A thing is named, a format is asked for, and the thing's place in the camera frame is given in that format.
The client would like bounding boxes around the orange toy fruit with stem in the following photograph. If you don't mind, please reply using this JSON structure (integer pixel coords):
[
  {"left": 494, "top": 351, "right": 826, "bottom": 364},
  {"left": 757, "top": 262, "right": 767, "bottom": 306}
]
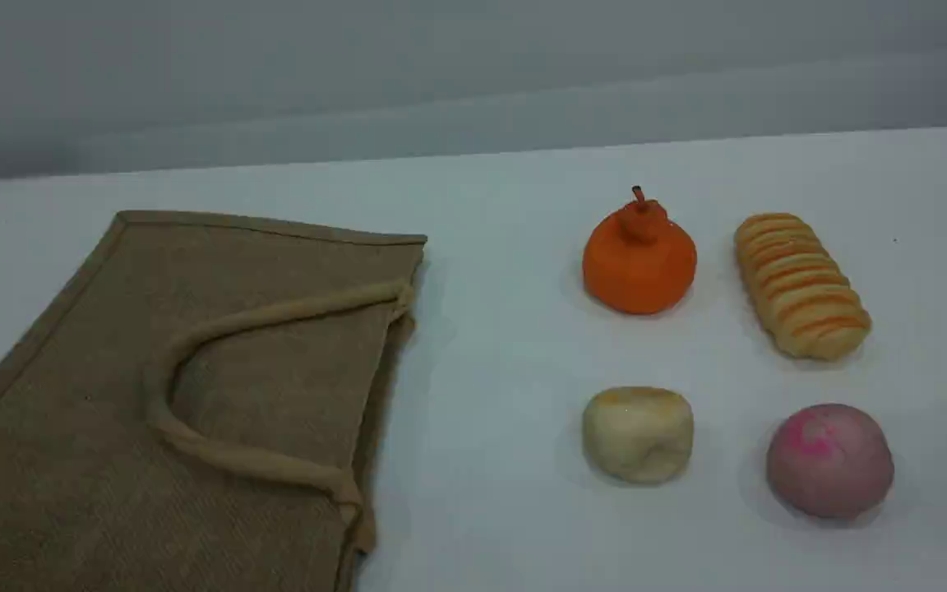
[{"left": 582, "top": 186, "right": 698, "bottom": 316}]

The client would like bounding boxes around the striped yellow bread loaf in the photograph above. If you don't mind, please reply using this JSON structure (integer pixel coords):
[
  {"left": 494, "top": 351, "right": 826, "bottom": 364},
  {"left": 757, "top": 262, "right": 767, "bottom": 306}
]
[{"left": 734, "top": 212, "right": 873, "bottom": 361}]

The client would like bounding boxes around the pink round bun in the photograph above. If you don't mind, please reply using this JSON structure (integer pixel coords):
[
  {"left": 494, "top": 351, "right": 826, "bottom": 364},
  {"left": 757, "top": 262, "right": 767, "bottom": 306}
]
[{"left": 765, "top": 403, "right": 895, "bottom": 519}]

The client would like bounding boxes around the pale egg yolk pastry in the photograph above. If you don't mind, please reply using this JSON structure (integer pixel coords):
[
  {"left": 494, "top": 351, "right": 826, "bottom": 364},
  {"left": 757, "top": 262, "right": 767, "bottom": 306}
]
[{"left": 581, "top": 386, "right": 695, "bottom": 484}]

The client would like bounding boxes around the brown jute tote bag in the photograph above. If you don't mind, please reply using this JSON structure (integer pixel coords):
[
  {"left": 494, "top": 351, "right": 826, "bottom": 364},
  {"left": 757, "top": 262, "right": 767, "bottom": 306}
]
[{"left": 0, "top": 210, "right": 429, "bottom": 592}]

